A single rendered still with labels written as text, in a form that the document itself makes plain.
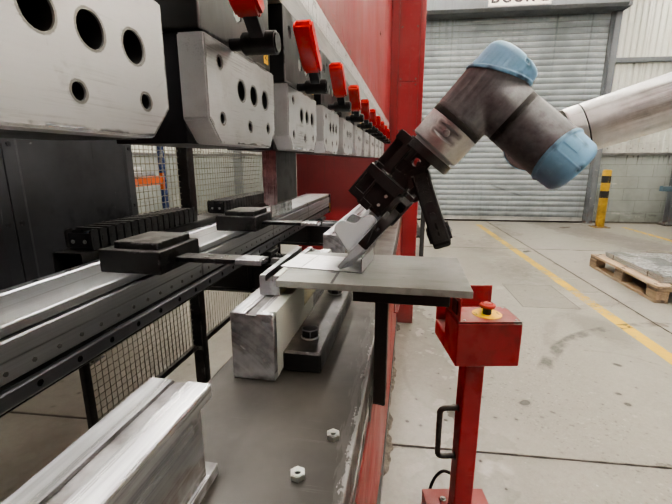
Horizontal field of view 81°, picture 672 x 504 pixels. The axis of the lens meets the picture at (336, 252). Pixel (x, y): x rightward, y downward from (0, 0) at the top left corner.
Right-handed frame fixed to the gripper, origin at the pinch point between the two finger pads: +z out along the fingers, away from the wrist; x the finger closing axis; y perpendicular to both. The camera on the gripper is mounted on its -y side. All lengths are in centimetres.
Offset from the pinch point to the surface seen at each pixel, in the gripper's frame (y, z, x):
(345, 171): 49, 31, -209
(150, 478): -0.6, 7.7, 39.9
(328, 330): -4.6, 9.6, 4.4
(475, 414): -53, 25, -45
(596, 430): -128, 24, -119
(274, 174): 16.1, -4.0, 6.8
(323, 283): 0.7, 1.7, 10.0
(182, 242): 24.0, 18.2, 1.6
